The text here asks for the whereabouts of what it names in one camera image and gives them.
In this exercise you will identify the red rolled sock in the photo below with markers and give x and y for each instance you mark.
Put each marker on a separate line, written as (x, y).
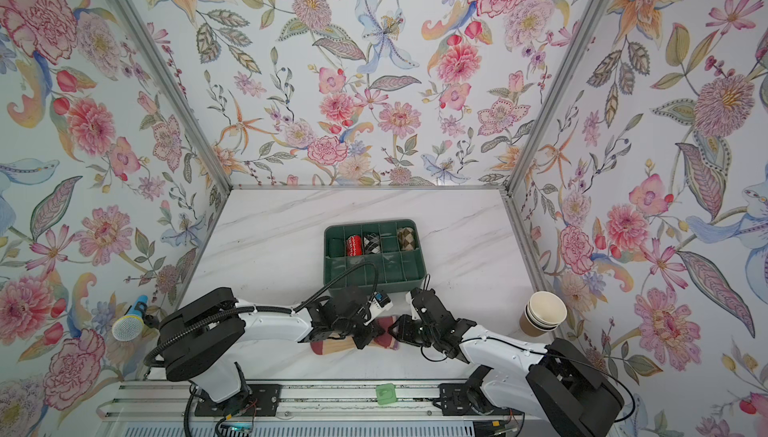
(354, 246)

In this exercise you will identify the green sticky tag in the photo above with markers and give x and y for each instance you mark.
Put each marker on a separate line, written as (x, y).
(386, 394)

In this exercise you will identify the striped tan maroon purple sock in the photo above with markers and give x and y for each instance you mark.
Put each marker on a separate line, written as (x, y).
(384, 341)

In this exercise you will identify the blue white toy microphone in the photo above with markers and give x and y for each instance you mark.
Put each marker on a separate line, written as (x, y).
(130, 326)

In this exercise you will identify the black white argyle rolled sock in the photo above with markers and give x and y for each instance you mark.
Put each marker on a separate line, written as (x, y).
(371, 243)

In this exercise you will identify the stacked paper cups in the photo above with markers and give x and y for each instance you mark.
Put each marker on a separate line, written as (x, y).
(543, 313)

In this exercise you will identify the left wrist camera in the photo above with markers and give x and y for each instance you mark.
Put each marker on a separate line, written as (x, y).
(379, 303)

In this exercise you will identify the green divided organizer tray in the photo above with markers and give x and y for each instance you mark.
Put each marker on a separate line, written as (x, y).
(390, 271)

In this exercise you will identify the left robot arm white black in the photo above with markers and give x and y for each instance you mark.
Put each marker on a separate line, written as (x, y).
(194, 341)

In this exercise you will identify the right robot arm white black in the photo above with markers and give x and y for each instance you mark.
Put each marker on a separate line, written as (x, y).
(548, 381)

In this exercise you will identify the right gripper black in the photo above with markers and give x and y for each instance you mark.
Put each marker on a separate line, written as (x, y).
(402, 331)

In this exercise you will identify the brown checkered rolled sock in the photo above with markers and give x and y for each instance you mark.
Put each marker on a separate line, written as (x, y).
(407, 239)

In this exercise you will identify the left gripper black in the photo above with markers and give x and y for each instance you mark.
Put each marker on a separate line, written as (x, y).
(370, 333)

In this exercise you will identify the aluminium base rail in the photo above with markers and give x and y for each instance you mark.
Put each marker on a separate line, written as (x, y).
(297, 401)

